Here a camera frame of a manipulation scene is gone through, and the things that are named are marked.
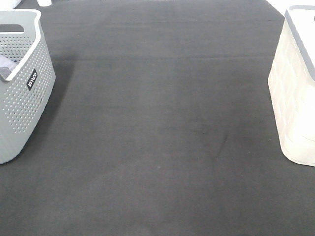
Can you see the grey-blue towel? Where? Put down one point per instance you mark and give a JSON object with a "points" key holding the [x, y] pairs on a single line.
{"points": [[6, 66]]}

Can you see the grey perforated laundry basket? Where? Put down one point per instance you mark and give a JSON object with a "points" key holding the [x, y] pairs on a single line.
{"points": [[25, 92]]}

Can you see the cream plastic basket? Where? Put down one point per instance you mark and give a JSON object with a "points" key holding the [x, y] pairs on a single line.
{"points": [[292, 85]]}

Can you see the white cup at top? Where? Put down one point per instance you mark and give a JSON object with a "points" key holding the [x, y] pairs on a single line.
{"points": [[44, 3]]}

